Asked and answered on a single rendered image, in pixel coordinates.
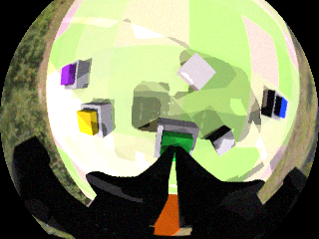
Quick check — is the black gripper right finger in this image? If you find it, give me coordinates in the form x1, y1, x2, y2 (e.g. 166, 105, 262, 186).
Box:
175, 146, 264, 228

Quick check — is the green button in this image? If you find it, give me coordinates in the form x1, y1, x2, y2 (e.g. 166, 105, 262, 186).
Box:
153, 119, 199, 162

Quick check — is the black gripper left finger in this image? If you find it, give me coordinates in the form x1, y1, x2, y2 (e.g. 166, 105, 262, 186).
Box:
85, 144, 174, 227

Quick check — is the yellow button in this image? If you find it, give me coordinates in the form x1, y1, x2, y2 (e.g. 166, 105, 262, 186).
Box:
77, 103, 113, 139

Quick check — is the blue button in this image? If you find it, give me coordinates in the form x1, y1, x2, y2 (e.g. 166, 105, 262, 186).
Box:
260, 89, 288, 120

